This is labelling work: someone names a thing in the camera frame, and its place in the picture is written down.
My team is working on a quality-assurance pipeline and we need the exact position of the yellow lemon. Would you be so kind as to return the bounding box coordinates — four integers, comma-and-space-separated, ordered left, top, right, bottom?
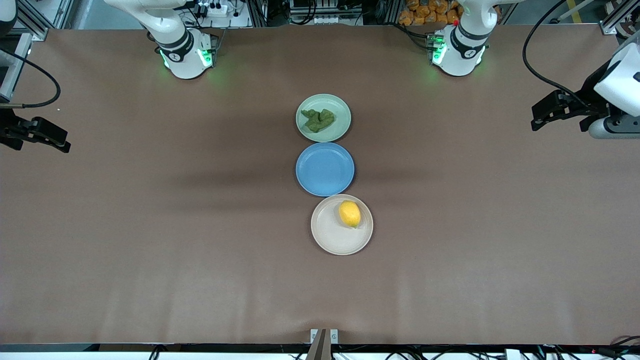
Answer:
338, 200, 362, 229

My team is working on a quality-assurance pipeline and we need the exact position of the green lettuce leaf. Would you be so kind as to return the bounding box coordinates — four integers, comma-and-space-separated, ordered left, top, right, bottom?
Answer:
301, 108, 336, 134

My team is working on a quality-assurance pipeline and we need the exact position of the orange packaged goods pile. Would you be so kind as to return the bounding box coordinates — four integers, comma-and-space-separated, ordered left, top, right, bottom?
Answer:
398, 0, 462, 27

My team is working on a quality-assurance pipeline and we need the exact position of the light green plate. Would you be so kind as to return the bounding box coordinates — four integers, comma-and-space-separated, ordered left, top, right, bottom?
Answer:
295, 93, 352, 143

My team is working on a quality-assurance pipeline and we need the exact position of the white power strip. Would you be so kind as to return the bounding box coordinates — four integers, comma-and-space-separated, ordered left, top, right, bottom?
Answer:
194, 0, 230, 18

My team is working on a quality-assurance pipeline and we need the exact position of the blue plate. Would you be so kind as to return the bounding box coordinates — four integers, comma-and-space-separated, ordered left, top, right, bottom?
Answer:
295, 142, 355, 197

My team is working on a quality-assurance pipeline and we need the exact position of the metal equipment rack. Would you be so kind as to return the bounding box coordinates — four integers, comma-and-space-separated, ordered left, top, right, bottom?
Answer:
260, 0, 401, 27

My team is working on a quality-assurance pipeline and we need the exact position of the beige plate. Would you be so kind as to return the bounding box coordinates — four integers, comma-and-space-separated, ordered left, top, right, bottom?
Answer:
310, 194, 374, 256

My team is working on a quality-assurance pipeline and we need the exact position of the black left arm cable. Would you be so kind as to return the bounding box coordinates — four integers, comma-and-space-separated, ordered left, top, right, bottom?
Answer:
522, 0, 591, 108

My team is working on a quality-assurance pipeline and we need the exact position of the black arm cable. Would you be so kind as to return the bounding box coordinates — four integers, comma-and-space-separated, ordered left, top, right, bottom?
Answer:
522, 0, 591, 108
0, 47, 62, 109

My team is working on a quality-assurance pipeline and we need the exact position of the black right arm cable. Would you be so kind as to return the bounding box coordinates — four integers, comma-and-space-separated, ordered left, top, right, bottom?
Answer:
0, 47, 62, 109

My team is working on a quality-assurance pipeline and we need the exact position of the upright aluminium frame post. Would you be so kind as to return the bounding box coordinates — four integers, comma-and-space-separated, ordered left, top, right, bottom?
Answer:
0, 32, 34, 103

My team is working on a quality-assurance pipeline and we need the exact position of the aluminium frame corner profile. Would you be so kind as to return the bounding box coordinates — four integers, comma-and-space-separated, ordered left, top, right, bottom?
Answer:
599, 0, 640, 36

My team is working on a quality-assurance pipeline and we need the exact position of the slanted aluminium frame profile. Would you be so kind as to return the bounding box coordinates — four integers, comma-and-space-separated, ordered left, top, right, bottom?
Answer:
15, 0, 51, 42

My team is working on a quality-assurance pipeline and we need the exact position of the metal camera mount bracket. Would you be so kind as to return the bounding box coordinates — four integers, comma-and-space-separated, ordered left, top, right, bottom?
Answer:
309, 328, 339, 360

